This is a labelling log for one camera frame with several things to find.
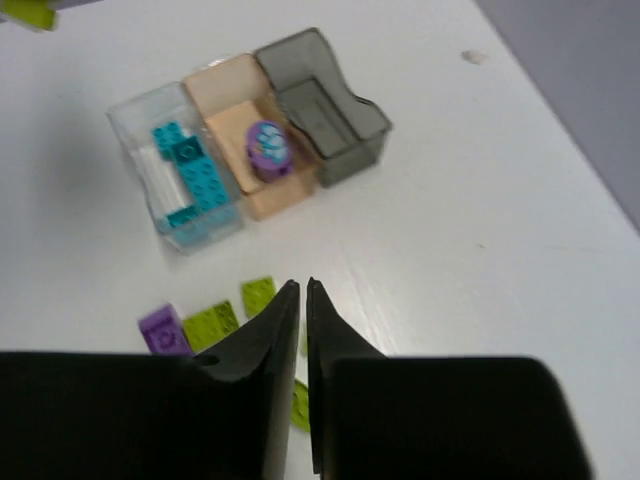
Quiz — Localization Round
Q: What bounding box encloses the green tall lego brick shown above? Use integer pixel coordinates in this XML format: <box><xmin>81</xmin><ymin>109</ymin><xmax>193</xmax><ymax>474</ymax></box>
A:
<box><xmin>1</xmin><ymin>0</ymin><xmax>57</xmax><ymax>31</ymax></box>

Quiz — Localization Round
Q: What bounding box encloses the purple round printed lego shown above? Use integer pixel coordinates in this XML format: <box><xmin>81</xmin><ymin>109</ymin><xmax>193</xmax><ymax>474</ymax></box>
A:
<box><xmin>246</xmin><ymin>120</ymin><xmax>293</xmax><ymax>183</ymax></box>

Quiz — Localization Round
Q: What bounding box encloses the green large lego brick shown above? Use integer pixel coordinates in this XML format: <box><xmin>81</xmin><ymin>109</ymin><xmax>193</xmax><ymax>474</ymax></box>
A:
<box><xmin>292</xmin><ymin>324</ymin><xmax>312</xmax><ymax>434</ymax></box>

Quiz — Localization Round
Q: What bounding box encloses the teal small lego cube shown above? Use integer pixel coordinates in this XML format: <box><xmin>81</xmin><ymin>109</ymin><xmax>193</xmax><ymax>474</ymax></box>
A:
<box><xmin>166</xmin><ymin>205</ymin><xmax>199</xmax><ymax>229</ymax></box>

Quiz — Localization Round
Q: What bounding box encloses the amber plastic bin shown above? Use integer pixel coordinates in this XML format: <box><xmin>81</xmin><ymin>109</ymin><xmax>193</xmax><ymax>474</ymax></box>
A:
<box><xmin>183</xmin><ymin>54</ymin><xmax>319</xmax><ymax>220</ymax></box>

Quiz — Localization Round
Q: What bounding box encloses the clear plastic bin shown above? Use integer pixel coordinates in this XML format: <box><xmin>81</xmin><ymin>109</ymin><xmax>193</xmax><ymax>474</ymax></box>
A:
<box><xmin>107</xmin><ymin>82</ymin><xmax>244</xmax><ymax>252</ymax></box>

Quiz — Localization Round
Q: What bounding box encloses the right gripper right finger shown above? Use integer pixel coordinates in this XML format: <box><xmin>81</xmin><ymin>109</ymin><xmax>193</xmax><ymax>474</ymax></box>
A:
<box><xmin>306</xmin><ymin>279</ymin><xmax>592</xmax><ymax>479</ymax></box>

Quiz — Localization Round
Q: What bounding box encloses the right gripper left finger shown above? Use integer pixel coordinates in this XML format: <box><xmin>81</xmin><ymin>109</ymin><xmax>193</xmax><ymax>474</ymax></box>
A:
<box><xmin>1</xmin><ymin>280</ymin><xmax>300</xmax><ymax>479</ymax></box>

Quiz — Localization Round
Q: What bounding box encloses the green lego brick lower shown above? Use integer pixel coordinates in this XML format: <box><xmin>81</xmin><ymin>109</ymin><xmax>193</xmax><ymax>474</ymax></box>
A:
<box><xmin>183</xmin><ymin>300</ymin><xmax>239</xmax><ymax>353</ymax></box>

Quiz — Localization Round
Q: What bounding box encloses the grey smoked plastic bin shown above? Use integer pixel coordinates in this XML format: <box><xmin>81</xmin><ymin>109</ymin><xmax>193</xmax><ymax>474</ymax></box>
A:
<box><xmin>254</xmin><ymin>27</ymin><xmax>393</xmax><ymax>188</ymax></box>

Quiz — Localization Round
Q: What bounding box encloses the green lego brick upper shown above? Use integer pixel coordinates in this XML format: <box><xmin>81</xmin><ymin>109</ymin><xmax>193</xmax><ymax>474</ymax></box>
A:
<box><xmin>241</xmin><ymin>276</ymin><xmax>276</xmax><ymax>319</ymax></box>

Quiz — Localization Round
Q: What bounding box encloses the teal lego plate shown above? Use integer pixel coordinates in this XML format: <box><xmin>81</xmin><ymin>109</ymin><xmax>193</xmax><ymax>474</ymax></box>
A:
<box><xmin>151</xmin><ymin>122</ymin><xmax>231</xmax><ymax>212</ymax></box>

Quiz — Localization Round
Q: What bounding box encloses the teal round printed lego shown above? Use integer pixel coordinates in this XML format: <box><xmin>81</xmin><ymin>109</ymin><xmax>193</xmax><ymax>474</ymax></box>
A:
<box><xmin>171</xmin><ymin>136</ymin><xmax>205</xmax><ymax>164</ymax></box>

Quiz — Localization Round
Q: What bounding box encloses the purple sloped lego brick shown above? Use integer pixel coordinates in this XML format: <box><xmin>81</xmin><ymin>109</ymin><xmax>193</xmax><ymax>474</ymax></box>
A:
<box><xmin>138</xmin><ymin>304</ymin><xmax>194</xmax><ymax>356</ymax></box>

